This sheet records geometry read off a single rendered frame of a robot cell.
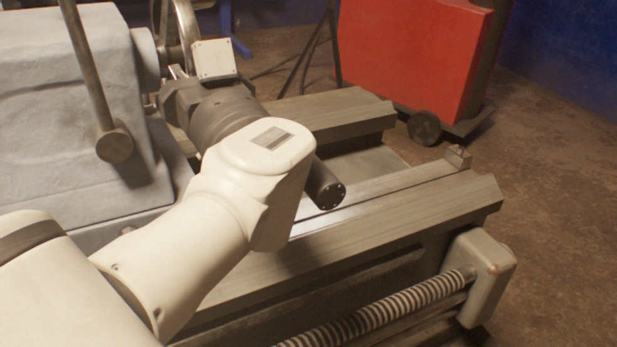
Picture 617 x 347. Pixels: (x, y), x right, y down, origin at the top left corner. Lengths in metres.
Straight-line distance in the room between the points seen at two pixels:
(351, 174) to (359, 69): 1.79
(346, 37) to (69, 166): 2.36
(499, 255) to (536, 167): 1.91
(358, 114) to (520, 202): 1.52
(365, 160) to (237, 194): 0.82
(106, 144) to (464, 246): 0.66
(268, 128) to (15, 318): 0.26
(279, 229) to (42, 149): 0.33
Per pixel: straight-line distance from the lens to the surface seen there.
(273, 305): 0.75
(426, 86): 2.62
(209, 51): 0.56
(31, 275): 0.22
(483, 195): 0.94
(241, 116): 0.46
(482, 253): 0.93
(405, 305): 0.84
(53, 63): 0.61
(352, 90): 1.25
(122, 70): 0.62
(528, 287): 2.05
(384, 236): 0.79
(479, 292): 0.96
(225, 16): 3.92
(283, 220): 0.43
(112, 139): 0.59
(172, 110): 0.57
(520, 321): 1.92
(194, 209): 0.33
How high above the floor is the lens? 1.36
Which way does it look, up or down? 36 degrees down
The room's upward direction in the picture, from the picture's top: 5 degrees clockwise
